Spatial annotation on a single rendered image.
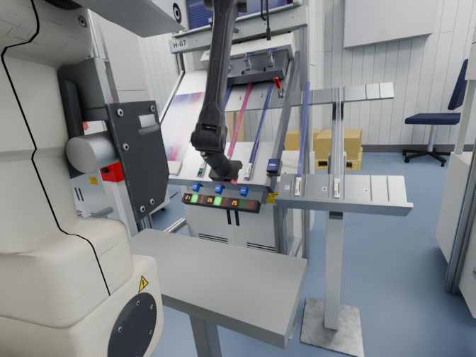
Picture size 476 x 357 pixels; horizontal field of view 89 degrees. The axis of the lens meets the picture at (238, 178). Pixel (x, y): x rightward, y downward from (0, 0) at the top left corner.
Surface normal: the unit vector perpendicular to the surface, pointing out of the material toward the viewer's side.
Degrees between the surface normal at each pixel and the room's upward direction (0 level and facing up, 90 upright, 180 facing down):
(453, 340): 0
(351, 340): 0
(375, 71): 90
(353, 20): 90
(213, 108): 74
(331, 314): 90
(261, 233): 90
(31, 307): 82
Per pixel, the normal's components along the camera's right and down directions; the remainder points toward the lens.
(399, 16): -0.43, 0.33
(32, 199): 0.96, 0.00
